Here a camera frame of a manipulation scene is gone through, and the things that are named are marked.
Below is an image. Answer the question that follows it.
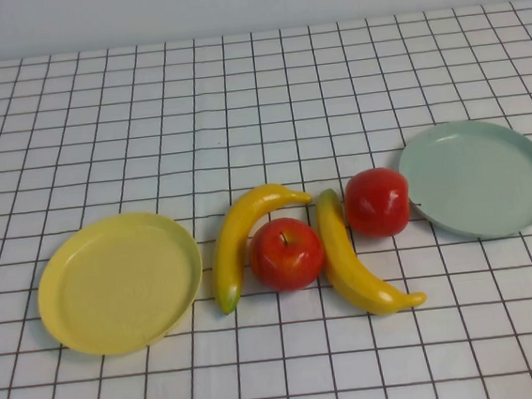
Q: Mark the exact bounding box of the strongly curved yellow banana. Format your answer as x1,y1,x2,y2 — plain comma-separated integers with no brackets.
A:
204,178,324,316

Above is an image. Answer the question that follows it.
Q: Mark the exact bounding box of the red apple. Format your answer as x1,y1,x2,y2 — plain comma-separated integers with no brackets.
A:
246,213,329,296
341,163,425,241

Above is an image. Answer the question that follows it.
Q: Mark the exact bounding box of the gently curved yellow banana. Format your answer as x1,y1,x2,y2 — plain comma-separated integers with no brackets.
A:
312,179,430,321

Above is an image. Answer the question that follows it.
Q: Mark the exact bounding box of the yellow round plate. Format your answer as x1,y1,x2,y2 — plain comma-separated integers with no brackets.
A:
30,206,211,362

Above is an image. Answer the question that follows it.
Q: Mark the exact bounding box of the pale green round plate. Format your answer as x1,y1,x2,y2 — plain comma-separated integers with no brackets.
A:
394,113,532,247

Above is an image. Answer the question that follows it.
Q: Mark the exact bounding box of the white black-grid tablecloth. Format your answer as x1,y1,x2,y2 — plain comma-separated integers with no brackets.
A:
0,0,532,399

